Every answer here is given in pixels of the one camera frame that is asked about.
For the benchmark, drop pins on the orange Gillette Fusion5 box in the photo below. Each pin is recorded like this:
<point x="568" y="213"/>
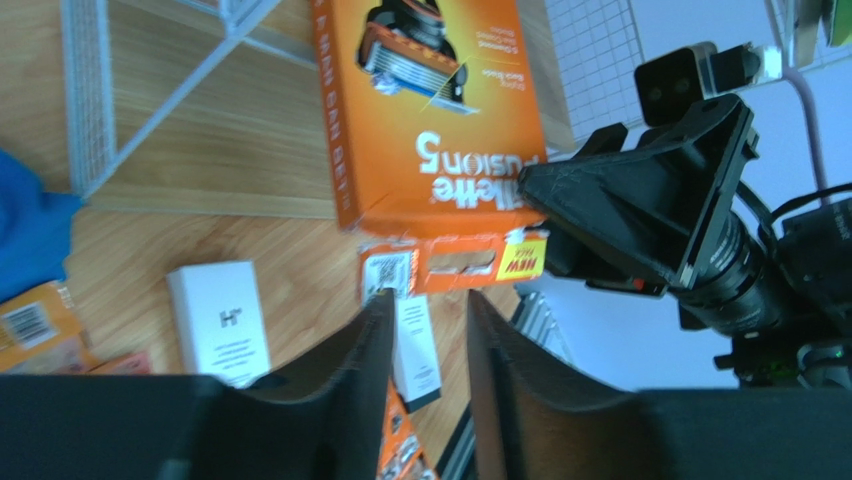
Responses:
<point x="430" y="114"/>

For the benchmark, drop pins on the white tall box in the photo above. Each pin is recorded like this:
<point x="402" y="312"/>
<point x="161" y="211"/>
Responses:
<point x="219" y="321"/>
<point x="416" y="368"/>

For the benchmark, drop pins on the orange razor box back side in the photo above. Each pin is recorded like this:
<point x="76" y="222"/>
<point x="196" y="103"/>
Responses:
<point x="402" y="455"/>

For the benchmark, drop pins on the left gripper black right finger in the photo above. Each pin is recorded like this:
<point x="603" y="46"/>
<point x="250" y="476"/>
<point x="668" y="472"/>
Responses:
<point x="536" y="417"/>

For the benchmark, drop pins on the white wire wooden shelf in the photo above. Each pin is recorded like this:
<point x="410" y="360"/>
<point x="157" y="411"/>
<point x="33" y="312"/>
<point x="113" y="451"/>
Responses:
<point x="203" y="107"/>

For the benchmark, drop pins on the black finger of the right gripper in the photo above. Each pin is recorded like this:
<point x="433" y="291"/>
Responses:
<point x="655" y="212"/>

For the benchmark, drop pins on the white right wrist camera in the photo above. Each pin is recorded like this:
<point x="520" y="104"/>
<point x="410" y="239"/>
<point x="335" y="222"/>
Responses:
<point x="668" y="85"/>

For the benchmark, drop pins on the orange razor bag vertical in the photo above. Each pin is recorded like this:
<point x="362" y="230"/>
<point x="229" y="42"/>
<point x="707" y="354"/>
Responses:
<point x="41" y="334"/>

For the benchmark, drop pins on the black mounting rail base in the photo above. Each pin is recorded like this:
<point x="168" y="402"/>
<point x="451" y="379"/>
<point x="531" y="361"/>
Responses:
<point x="534" y="319"/>

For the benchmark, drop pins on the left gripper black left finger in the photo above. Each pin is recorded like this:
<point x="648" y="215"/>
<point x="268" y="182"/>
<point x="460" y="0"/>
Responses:
<point x="318" y="417"/>

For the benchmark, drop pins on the white tall box far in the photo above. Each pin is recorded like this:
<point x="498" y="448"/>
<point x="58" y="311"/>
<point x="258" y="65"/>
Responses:
<point x="416" y="368"/>

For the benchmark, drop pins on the white tall box near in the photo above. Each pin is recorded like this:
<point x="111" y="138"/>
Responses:
<point x="219" y="321"/>

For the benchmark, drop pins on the blue cloth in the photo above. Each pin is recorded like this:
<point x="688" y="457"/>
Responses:
<point x="35" y="229"/>

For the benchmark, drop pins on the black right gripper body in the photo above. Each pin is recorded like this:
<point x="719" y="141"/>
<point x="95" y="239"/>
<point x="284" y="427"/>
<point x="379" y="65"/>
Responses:
<point x="785" y="308"/>

